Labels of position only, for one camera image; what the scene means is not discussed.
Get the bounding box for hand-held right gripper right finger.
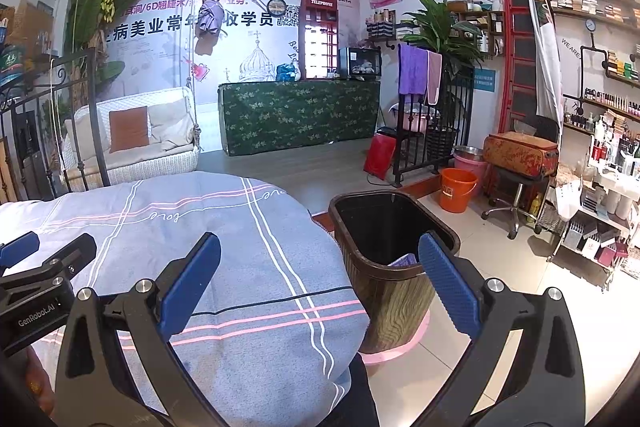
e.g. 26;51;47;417
417;231;586;427

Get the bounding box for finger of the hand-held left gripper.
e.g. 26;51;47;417
0;234;97;296
0;231;41;271

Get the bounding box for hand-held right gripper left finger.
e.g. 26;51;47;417
54;232;222;427

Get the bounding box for wood-grain bin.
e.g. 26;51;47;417
328;190;462;356

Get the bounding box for person's left hand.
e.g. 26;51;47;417
25;347;57;414

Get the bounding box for blue striped blanket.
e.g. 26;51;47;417
0;171;372;410

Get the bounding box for orange bucket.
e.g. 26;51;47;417
439;167;480;214

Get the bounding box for rolling stool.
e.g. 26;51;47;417
482;169;544;241

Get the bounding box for pink basin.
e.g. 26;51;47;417
453;154;489;196

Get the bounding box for white wicker sofa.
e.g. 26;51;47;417
62;87;200;188

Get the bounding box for white cushion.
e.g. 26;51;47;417
73;104;112;158
148;102;196;146

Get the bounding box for black iron rack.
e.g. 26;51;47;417
391;66;474;188

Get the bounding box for red bag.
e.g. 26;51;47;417
363;134;397;180

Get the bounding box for person's leg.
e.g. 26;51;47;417
315;353;382;427

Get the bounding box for orange patterned suitcase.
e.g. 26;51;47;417
482;131;560;180

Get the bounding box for brown cushion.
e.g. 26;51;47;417
108;106;151;154

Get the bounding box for cosmetics display rack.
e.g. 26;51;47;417
546;107;640;280

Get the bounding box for green tin bucket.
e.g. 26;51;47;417
0;44;26;82

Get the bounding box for green floral cabinet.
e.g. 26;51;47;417
217;79;381;156

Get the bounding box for pink towel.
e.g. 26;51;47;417
425;51;444;106

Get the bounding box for purple towel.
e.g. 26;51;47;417
398;44;430;97

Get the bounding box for black display box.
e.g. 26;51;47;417
338;47;383;82

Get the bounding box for red ladder shelf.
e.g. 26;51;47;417
501;0;539;136

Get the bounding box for potted green plant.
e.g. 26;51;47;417
402;0;484;80

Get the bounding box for white banner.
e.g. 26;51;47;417
499;0;564;128

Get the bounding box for red phone booth cabinet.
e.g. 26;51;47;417
298;0;340;82

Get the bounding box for pipe with gauge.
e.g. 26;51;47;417
579;18;640;75

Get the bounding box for black iron bed frame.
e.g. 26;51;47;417
0;47;112;204

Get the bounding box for wall shelf with boxes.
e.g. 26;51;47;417
0;0;68;95

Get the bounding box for blue wall sign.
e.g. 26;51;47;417
472;67;496;96

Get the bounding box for wall shelves with bottles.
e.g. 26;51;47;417
537;0;640;138

